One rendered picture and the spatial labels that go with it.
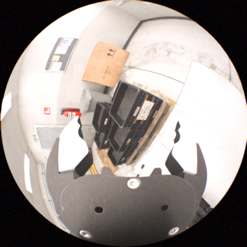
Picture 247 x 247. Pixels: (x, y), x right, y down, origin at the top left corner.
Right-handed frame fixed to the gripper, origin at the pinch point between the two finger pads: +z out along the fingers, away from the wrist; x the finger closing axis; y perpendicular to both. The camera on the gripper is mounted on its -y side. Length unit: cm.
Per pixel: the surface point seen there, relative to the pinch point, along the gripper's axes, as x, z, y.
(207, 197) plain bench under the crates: 44, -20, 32
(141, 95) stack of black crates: 12, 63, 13
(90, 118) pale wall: -105, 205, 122
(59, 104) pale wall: -165, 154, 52
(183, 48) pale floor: 83, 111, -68
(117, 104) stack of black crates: -10, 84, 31
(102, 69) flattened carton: -57, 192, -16
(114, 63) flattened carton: -32, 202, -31
